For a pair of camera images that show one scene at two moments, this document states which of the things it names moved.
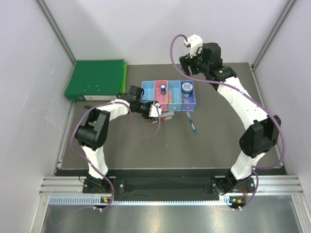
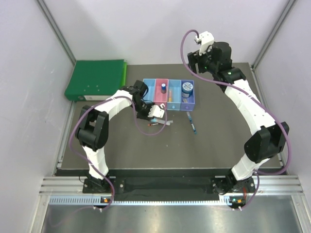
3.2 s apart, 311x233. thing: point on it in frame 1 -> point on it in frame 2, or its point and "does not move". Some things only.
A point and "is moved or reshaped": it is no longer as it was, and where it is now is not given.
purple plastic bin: x=188 y=104 does not move
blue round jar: x=187 y=88 does not move
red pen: x=163 y=119 is moved or reshaped
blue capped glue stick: x=167 y=114 -> x=161 y=121
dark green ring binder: x=92 y=80 does not move
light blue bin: x=174 y=95 does not move
